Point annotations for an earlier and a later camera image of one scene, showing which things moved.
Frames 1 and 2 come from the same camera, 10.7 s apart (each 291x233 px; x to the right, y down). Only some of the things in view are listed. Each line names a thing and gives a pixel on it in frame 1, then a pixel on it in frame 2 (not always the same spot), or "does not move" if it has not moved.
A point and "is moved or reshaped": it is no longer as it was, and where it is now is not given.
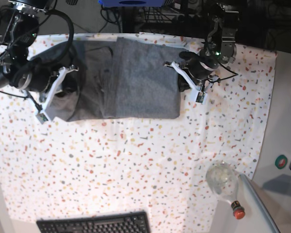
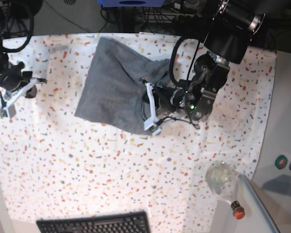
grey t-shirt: [121, 78] is moved or reshaped
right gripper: [200, 66] → [166, 97]
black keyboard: [122, 222] does not move
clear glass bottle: [222, 177] does not move
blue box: [131, 3] does not move
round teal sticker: [281, 161] does not move
